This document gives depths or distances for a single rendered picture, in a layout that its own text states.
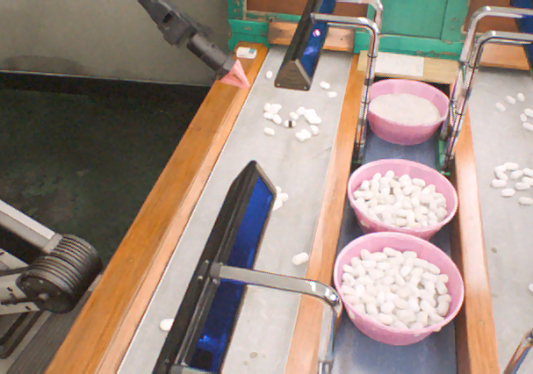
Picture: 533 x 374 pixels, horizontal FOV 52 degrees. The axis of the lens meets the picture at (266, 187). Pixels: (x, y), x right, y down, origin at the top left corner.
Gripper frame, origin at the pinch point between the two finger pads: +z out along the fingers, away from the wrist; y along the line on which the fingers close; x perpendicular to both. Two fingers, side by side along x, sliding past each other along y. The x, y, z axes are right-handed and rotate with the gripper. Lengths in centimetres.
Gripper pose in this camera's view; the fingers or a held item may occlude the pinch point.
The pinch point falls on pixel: (246, 85)
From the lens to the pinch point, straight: 159.3
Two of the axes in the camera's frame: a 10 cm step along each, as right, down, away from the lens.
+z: 7.4, 6.0, 3.0
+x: -6.4, 4.9, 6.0
